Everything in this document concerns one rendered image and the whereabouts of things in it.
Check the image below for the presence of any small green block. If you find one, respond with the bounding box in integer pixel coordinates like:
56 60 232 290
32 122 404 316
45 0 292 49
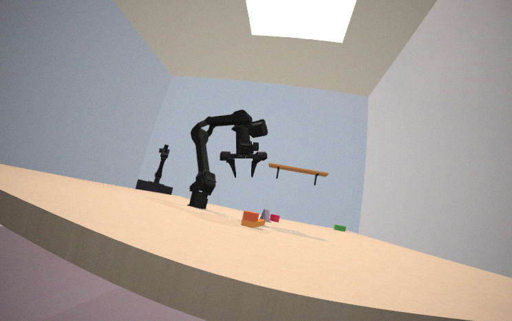
334 225 346 232

